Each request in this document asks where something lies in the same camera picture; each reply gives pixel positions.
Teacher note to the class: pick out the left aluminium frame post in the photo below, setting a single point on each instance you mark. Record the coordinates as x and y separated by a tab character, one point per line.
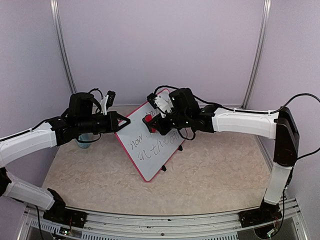
55	11

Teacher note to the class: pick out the front aluminium rail base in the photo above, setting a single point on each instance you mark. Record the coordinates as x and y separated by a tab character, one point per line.
113	226

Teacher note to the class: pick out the light blue ceramic mug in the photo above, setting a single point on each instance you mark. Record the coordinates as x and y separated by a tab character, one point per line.
83	141

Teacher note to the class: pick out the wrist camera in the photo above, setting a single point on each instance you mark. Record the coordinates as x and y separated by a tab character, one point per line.
164	105
107	101

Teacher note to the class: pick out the aluminium frame post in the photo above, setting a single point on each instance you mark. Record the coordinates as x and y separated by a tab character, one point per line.
55	11
267	4

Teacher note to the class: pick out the pink framed whiteboard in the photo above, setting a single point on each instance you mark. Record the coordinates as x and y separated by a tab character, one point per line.
148	152

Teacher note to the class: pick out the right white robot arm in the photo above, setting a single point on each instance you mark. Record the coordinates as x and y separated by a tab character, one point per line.
182	111

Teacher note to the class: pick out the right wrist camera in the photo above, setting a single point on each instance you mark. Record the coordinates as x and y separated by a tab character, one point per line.
164	105

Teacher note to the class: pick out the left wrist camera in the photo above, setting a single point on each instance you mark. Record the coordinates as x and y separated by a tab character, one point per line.
107	101

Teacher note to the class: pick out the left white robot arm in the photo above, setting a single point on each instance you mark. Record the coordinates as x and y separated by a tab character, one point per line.
84	115

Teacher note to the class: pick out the red black whiteboard eraser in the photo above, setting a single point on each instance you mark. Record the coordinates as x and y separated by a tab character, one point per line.
147	121

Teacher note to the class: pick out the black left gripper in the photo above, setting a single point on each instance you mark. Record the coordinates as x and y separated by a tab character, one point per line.
113	124

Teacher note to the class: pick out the right aluminium frame post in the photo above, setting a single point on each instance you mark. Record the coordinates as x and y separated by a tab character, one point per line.
267	4

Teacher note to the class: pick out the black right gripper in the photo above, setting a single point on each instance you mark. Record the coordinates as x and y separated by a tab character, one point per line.
160	127

